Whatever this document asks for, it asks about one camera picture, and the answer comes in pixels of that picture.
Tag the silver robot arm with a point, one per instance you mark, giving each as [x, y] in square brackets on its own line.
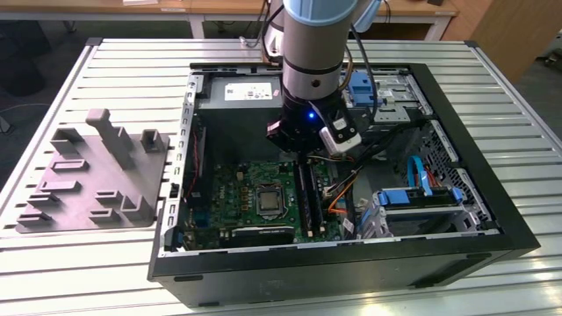
[307, 49]

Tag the grey power supply unit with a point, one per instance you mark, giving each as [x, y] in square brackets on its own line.
[237, 131]

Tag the black CPU socket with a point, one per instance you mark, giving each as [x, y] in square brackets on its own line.
[270, 186]

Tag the blue drive latch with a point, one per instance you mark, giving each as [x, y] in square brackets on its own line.
[365, 90]

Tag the silver CPU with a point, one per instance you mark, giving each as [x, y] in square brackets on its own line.
[269, 200]

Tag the metal drive cage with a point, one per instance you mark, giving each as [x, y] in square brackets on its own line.
[399, 115]

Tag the blue disk carrier with disk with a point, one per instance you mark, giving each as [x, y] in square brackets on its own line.
[395, 197]

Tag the green motherboard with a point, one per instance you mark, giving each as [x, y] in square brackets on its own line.
[229, 210]

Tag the black graphics card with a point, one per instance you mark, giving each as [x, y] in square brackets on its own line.
[263, 233]

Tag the metal disk bay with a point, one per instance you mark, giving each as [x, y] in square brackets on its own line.
[439, 210]

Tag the black PC case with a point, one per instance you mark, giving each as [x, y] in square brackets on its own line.
[351, 270]

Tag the grey parts rack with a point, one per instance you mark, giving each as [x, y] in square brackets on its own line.
[110, 177]

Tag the wooden desk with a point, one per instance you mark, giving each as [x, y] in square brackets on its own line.
[131, 10]

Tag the wooden cabinet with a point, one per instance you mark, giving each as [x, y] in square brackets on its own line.
[518, 33]

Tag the office chair base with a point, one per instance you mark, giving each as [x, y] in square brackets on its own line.
[550, 59]

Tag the black bag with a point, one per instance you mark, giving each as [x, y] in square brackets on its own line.
[22, 59]

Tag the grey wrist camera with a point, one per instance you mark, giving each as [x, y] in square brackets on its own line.
[334, 145]

